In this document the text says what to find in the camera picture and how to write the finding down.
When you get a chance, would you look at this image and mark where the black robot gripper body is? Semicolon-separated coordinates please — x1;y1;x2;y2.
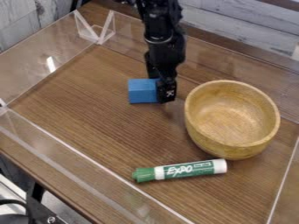
144;34;185;80

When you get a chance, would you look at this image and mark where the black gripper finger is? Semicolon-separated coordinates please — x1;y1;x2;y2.
145;59;160;79
154;79;177;103

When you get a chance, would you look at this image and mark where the blue foam block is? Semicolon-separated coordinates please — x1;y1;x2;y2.
128;79;157;103

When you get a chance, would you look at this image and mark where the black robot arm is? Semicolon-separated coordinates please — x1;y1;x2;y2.
134;0;186;103

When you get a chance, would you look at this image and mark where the brown wooden bowl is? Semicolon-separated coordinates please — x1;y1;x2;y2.
184;80;280;160

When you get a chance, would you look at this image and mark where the green Expo marker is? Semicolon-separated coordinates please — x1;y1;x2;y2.
132;158;228;183

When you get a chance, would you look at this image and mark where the clear acrylic tray wall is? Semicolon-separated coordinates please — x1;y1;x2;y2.
0;6;299;224

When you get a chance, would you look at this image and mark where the black metal bracket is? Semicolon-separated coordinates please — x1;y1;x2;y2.
26;183;68;224

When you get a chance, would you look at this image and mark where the black cable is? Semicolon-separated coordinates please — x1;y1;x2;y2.
0;197;41;224

